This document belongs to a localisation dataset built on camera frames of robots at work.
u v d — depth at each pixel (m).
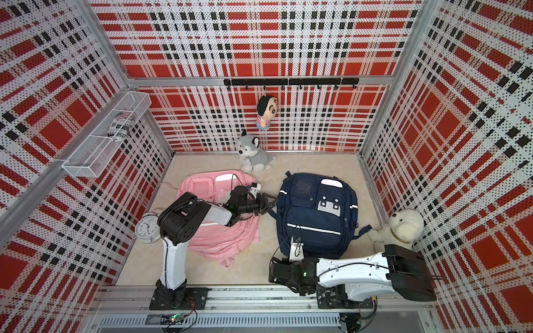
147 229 0.87
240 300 0.75
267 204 0.87
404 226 0.72
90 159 0.69
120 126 0.74
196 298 0.73
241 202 0.81
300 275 0.57
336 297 0.74
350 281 0.51
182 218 0.56
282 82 0.88
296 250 0.68
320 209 0.93
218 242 0.82
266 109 0.91
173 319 0.69
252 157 1.04
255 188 0.94
